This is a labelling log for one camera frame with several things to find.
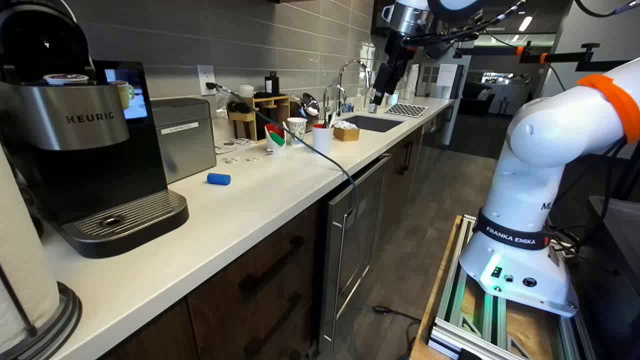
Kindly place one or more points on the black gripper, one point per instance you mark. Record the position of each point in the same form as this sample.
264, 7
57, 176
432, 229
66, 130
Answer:
392, 62

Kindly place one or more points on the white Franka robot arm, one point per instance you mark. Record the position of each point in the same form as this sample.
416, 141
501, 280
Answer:
532, 167

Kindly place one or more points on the small white cup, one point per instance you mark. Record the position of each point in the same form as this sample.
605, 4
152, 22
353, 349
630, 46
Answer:
246, 91

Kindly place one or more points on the dark counter sink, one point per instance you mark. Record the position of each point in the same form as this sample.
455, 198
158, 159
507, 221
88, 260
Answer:
373, 123

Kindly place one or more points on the grey drying mat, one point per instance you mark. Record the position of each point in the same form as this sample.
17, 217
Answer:
406, 110

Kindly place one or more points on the chrome faucet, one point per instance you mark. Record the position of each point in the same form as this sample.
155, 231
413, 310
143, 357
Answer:
342, 93

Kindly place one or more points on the wooden packet box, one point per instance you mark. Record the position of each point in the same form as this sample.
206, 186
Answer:
346, 134

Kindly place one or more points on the wooden organizer rack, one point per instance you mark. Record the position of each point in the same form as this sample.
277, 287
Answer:
277, 103

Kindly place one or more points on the black jar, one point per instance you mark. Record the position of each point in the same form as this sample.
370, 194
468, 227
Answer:
270, 85

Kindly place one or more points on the white mug red green print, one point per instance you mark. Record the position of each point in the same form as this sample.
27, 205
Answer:
275, 137

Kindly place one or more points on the stainless steel dishwasher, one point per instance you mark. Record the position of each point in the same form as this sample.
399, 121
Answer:
353, 246

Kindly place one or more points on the small blue object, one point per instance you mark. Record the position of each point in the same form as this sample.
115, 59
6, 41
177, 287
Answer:
218, 179

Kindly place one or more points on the silver metal box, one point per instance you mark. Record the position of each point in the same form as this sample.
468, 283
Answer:
182, 141

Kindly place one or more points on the wooden board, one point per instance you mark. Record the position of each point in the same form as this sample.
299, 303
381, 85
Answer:
432, 300

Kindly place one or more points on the wooden drawer cabinet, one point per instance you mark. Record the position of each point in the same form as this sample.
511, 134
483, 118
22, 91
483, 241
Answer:
213, 313

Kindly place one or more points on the black silver Keurig coffee machine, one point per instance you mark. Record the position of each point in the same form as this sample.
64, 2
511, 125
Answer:
80, 121

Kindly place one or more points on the dark paper towel holder base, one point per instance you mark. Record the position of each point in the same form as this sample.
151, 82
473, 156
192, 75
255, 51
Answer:
62, 321

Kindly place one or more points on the white paper towel roll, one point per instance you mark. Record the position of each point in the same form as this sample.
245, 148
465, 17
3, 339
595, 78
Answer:
20, 253

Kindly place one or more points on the white wall outlet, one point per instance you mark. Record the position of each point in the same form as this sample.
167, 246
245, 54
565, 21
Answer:
204, 72

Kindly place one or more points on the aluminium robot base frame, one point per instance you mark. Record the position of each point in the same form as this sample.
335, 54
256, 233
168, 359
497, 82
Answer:
466, 313

